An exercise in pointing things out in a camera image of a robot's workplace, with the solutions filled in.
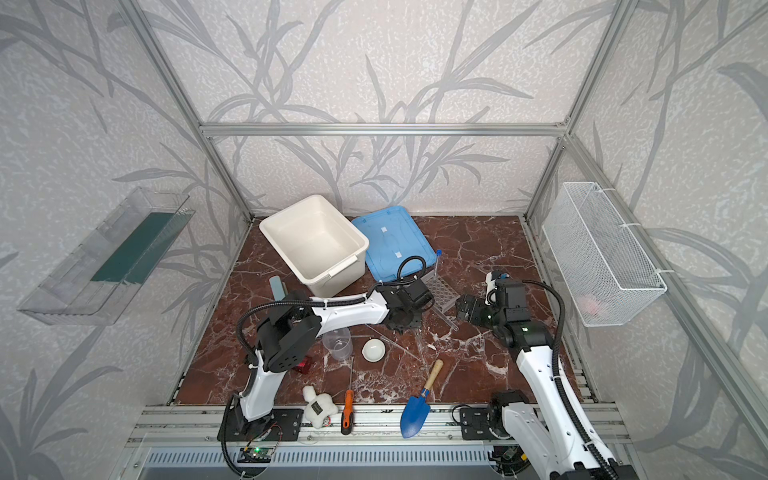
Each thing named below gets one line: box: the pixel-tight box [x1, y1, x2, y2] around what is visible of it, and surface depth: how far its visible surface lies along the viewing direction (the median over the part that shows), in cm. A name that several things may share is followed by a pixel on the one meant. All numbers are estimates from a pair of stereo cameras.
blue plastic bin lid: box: [352, 206, 437, 283], surface depth 114 cm
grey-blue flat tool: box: [269, 275, 286, 301], surface depth 96 cm
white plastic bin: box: [259, 194, 369, 298], surface depth 101 cm
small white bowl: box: [361, 338, 386, 363], surface depth 86 cm
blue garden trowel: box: [400, 359, 444, 439], surface depth 77 cm
